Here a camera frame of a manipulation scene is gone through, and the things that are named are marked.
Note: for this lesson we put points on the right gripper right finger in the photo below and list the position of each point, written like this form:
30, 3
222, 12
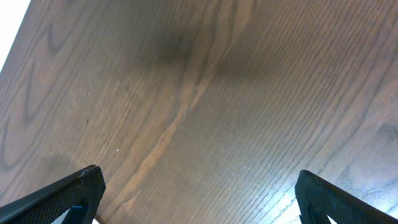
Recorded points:
321, 202

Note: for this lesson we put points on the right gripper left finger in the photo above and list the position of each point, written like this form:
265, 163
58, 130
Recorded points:
72, 199

